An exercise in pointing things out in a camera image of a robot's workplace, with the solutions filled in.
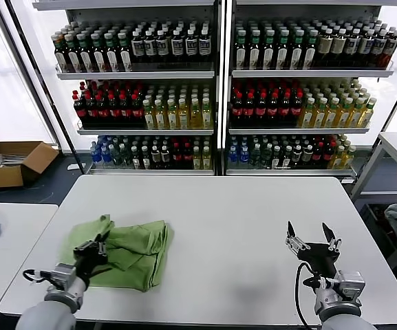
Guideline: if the white shelving unit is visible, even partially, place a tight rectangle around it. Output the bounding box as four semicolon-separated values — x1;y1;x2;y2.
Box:
32;0;225;177
224;0;397;178

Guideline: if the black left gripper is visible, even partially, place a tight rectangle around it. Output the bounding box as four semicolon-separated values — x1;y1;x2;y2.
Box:
72;228;114;282

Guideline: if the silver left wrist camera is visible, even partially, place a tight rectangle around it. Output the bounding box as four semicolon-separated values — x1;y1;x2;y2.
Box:
50;263;78;292

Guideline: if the metal rods bundle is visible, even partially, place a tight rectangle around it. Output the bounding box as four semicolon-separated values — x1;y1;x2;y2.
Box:
0;153;27;168

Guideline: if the green polo shirt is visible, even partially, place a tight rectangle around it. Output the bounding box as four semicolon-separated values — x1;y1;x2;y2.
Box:
58;214;170;293

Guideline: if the dark bottle cream label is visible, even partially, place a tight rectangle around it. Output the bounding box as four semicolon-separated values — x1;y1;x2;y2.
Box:
316;27;334;68
330;27;347;68

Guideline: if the dark bottle white label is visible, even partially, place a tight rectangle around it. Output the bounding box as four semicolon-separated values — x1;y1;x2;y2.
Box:
184;29;199;63
356;27;375;68
369;28;389;68
198;28;212;63
171;29;185;63
343;27;361;68
131;30;145;63
143;30;158;63
156;29;171;63

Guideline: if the dark bottle green cap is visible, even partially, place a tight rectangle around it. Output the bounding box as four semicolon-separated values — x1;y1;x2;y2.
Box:
64;33;81;73
103;32;120;73
53;32;69;72
117;32;133;72
290;29;304;69
262;29;276;69
91;32;107;73
276;29;290;69
303;29;318;69
76;32;94;73
235;29;248;69
248;29;261;69

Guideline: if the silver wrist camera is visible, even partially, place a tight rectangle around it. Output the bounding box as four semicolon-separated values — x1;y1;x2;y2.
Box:
50;263;78;292
334;270;366;303

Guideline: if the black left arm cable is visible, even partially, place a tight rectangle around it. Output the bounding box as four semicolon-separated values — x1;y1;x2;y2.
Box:
23;268;56;285

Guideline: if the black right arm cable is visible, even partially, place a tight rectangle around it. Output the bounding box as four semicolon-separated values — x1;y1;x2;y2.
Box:
294;261;323;330

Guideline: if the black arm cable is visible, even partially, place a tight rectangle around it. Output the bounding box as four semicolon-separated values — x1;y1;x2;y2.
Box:
23;268;56;285
294;261;323;330

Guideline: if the white shelf board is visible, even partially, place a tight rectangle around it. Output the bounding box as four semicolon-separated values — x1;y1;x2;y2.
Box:
225;161;357;177
85;161;215;176
32;0;217;11
55;63;216;81
228;120;372;135
230;61;396;78
235;0;397;7
76;120;215;135

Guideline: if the cola bottle red cap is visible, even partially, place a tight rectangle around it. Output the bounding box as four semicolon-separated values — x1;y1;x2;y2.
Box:
131;94;144;127
85;93;98;127
182;139;193;169
255;90;268;125
243;90;257;125
73;89;88;125
291;90;304;125
173;139;184;169
231;90;244;125
120;93;133;127
279;90;292;125
108;94;121;127
323;140;334;168
267;90;280;125
96;94;109;127
312;140;324;168

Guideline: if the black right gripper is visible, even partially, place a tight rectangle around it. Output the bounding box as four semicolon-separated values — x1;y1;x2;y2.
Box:
285;221;343;278

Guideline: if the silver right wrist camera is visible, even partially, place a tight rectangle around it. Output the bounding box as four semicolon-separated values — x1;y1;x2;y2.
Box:
334;270;366;303

